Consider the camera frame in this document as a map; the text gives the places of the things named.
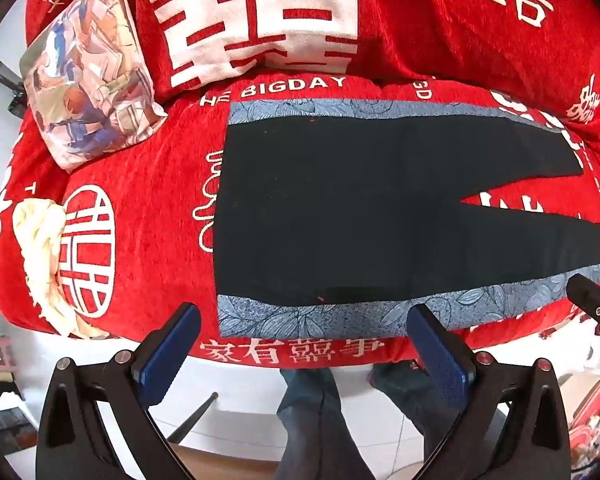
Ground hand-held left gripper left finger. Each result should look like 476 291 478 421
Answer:
35 302 203 480

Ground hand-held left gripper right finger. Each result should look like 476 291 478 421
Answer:
406 303 572 480

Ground black pants with grey stripes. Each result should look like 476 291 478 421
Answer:
212 99 600 339

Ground person's right leg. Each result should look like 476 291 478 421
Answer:
369 360 462 471

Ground black rod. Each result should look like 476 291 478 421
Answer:
167 392 219 445

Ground red patterned object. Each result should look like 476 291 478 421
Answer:
569 374 600 480

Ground red printed sofa cover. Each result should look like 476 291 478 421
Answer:
0 0 600 368

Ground cream crumpled cloth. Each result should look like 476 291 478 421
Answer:
12 198 99 339

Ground printed picture cushion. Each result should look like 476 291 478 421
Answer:
19 0 169 174

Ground black tripod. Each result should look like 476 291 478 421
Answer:
0 52 29 117

